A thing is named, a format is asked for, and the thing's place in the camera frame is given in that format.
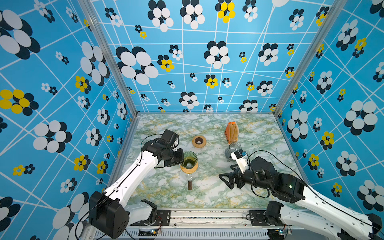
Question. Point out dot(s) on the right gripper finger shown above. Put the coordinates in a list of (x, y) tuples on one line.
[(230, 176), (229, 180)]

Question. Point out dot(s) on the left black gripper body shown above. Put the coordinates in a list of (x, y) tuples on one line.
[(175, 157)]

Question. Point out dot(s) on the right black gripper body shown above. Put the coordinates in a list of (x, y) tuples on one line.
[(242, 179)]

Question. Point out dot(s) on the green glass dripper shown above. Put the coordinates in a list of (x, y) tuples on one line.
[(190, 160)]

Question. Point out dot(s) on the orange coffee filter pack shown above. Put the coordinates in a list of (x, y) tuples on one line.
[(232, 132)]

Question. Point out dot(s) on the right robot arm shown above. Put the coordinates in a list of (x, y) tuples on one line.
[(300, 205)]

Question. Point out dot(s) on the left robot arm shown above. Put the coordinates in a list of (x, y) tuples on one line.
[(109, 211)]

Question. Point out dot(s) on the grey glass pitcher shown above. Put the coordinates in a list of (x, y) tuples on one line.
[(231, 149)]

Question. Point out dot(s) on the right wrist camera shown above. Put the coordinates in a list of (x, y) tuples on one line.
[(241, 158)]

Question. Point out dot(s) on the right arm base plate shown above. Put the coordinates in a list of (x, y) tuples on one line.
[(261, 218)]

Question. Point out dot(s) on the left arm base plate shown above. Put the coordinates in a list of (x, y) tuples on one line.
[(162, 218)]

